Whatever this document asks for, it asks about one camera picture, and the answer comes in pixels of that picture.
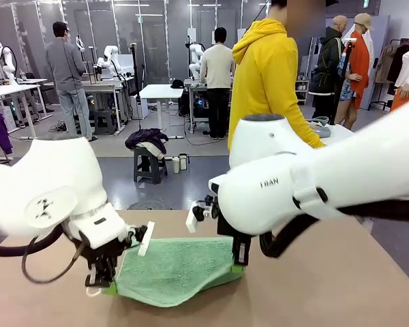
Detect black left arm hose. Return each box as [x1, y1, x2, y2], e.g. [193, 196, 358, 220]
[0, 224, 65, 257]

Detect mannequin in orange shirt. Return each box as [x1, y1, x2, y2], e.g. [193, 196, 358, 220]
[333, 12, 376, 130]

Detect black arm hose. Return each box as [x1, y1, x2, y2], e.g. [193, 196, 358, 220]
[0, 224, 65, 257]
[258, 204, 409, 259]

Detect white crumpled cloth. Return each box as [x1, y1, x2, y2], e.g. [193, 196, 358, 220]
[136, 141, 166, 160]

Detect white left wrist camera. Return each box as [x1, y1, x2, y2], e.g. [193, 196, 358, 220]
[127, 221, 156, 257]

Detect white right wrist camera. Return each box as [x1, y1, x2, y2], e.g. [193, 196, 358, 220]
[186, 196, 215, 233]

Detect clothes rack with coats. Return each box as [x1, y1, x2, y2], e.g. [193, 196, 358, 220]
[367, 37, 409, 110]

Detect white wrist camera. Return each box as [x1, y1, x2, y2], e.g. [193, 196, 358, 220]
[127, 221, 156, 257]
[186, 196, 215, 233]

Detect black camera pole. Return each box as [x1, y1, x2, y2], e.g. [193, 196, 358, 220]
[129, 43, 144, 130]

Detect person right forearm yellow sleeve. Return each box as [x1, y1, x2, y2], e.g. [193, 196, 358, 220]
[292, 112, 326, 149]

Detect long white desk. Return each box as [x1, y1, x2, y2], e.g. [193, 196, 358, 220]
[0, 83, 54, 140]

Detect blue-grey towel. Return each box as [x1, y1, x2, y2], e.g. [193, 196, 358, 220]
[308, 116, 331, 138]

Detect white shoe rack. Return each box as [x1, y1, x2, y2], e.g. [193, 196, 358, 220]
[295, 80, 309, 106]

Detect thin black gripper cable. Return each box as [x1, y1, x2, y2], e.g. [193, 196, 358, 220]
[22, 238, 89, 283]

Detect black right arm hose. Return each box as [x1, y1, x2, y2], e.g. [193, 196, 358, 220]
[258, 204, 409, 259]

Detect metal equipment cart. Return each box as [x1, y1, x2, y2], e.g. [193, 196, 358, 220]
[183, 78, 211, 134]

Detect mannequin in dark green jacket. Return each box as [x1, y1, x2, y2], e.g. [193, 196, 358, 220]
[308, 15, 349, 125]

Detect green terry towel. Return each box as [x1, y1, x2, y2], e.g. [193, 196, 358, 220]
[86, 237, 245, 309]

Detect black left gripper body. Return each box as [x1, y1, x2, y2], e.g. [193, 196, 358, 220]
[78, 236, 129, 273]

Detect white standing desk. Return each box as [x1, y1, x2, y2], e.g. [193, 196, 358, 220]
[138, 84, 185, 140]

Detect white side table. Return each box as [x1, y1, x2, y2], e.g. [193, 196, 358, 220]
[305, 124, 357, 146]

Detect grey plastic stool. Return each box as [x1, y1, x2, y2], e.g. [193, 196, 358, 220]
[133, 146, 168, 185]

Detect dark low stool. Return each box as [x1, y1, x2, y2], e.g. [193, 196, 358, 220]
[93, 108, 119, 136]

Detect person in cream sweater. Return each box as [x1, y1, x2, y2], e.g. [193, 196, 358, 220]
[200, 27, 236, 139]

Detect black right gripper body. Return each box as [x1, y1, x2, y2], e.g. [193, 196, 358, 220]
[217, 213, 252, 246]

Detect person in yellow hoodie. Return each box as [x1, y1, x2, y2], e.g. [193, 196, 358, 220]
[227, 0, 327, 153]

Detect grey framed workbench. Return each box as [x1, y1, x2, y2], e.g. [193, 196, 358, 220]
[42, 76, 127, 136]

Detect grey round floor base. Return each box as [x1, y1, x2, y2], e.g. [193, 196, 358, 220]
[127, 199, 175, 211]

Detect dark navy jacket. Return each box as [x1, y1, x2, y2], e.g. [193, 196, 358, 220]
[125, 128, 170, 155]

